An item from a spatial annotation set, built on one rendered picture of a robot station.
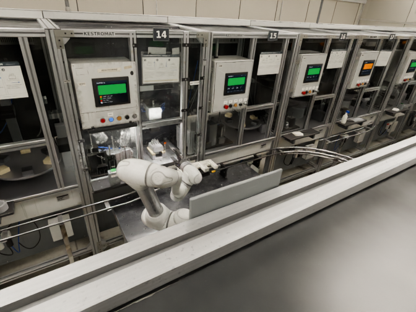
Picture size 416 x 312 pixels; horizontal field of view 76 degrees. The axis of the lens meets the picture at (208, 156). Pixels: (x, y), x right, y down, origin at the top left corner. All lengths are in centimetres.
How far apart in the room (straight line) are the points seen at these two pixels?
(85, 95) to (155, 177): 93
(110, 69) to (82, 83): 21
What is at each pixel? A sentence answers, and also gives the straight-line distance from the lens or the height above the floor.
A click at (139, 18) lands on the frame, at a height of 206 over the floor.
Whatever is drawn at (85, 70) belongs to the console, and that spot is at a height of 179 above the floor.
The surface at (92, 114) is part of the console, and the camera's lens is 210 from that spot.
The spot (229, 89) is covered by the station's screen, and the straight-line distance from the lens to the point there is 250.
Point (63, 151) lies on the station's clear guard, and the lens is 222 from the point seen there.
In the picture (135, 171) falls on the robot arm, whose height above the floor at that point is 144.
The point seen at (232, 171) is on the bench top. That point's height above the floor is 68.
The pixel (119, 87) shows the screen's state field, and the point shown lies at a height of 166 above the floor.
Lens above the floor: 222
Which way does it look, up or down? 30 degrees down
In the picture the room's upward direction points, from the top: 4 degrees clockwise
